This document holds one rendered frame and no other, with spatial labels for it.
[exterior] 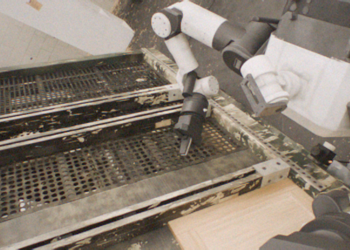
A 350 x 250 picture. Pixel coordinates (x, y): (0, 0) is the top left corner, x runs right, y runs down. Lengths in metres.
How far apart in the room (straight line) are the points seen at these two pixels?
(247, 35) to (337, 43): 0.28
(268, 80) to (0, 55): 5.72
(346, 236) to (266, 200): 0.66
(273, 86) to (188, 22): 0.39
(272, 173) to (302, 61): 0.50
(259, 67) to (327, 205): 0.31
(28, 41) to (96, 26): 1.81
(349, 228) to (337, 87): 0.32
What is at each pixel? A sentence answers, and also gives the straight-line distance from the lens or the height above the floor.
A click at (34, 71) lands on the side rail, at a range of 2.14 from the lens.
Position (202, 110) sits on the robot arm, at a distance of 1.02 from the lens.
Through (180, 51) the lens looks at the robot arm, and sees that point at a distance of 1.04.
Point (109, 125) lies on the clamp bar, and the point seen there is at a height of 1.35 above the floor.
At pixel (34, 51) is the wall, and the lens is 6.11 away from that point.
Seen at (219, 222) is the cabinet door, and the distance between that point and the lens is 0.99.
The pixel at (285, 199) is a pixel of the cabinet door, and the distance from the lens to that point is 1.11.
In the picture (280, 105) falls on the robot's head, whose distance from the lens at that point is 0.64.
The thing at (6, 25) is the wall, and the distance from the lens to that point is 5.96.
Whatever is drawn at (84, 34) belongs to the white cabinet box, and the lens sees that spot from 4.58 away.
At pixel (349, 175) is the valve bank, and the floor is 0.74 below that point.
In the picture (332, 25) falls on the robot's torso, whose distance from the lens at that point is 0.70.
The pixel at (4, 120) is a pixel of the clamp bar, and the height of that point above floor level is 1.69.
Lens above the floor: 1.93
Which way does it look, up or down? 37 degrees down
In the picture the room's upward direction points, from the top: 70 degrees counter-clockwise
